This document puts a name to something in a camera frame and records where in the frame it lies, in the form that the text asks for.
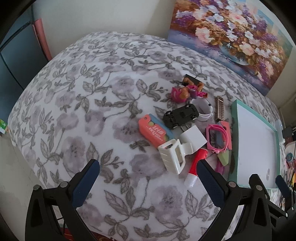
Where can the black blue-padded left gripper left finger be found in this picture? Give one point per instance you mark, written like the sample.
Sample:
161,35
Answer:
41,221

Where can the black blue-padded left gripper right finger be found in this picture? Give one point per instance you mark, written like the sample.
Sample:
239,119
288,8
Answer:
254,222

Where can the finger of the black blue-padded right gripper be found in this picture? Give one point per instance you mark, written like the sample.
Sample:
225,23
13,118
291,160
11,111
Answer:
283,220

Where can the red white glue bottle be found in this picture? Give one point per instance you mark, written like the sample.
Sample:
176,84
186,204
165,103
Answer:
192,176

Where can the pink kids watch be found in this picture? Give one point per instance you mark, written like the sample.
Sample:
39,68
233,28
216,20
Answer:
211,131

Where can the white usb charger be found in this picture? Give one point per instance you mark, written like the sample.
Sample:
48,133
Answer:
194,137

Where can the white hair claw clip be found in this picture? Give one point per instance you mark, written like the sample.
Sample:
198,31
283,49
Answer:
173,155

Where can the black toy car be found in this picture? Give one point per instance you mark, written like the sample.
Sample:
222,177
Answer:
180,116

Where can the orange blue box cutter toy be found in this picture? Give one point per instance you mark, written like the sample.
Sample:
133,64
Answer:
154,130

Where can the teal white shallow box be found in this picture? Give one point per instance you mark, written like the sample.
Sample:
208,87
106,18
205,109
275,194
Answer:
255,147

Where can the gold patterned lighter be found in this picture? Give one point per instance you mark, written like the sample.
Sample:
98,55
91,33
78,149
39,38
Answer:
219,109

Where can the white smart watch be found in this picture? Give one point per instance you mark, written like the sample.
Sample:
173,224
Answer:
204,108

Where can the floral patterned blanket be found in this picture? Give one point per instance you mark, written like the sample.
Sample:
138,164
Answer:
86,103

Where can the pink dog toy figure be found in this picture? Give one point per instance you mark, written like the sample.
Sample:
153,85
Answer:
184,92

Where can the black power adapter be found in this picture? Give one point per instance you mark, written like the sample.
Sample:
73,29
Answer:
189,80

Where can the flower bouquet painting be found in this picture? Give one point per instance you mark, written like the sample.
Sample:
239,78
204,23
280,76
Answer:
244,36

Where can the pink rolled mat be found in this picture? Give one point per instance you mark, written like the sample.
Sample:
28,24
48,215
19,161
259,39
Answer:
40,34

